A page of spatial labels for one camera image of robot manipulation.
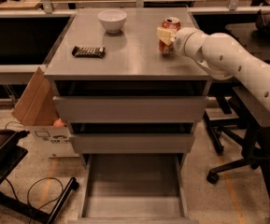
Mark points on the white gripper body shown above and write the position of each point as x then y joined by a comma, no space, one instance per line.
181,41

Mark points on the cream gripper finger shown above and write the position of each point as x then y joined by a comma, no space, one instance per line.
167,35

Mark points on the red coke can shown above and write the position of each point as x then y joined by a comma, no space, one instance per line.
169,22

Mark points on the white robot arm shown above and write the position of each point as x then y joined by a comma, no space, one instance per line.
222,57

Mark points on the grey drawer cabinet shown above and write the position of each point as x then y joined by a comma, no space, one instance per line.
131,54

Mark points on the grey top drawer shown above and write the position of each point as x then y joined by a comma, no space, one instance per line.
137,101

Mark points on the grey middle drawer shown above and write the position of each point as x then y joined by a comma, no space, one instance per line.
93,138

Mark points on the grey open bottom drawer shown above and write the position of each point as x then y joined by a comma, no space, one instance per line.
133,189

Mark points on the white ceramic bowl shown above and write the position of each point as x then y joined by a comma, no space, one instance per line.
112,20

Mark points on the dark snack bar packet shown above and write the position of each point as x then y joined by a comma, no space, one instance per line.
88,52

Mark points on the black office chair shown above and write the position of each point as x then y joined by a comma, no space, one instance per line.
247,130

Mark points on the orange fruit in box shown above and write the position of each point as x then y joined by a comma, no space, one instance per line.
59,123

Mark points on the brown cardboard box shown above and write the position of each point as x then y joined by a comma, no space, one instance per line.
36,111

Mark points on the black monitor stand left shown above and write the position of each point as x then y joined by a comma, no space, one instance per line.
10,156

